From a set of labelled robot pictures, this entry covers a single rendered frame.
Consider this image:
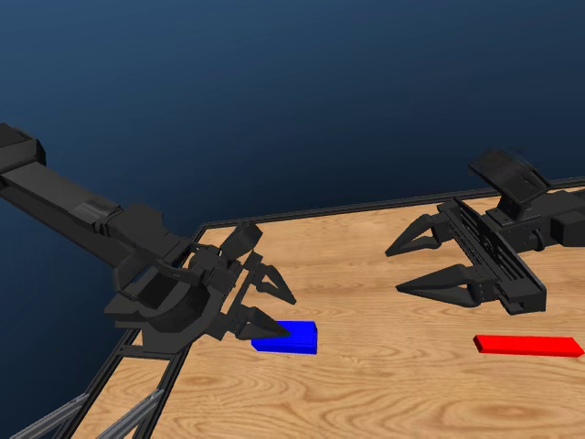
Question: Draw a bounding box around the blue hollow socket block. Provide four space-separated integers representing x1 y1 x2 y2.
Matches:
250 320 318 355

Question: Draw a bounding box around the thin red peg bar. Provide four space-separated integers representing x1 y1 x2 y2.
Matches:
473 334 585 358

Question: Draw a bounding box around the silver aluminium strut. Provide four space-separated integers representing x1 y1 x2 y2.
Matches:
8 392 88 439
95 388 165 439

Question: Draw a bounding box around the black table frame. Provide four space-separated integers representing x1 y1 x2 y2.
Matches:
8 176 585 439

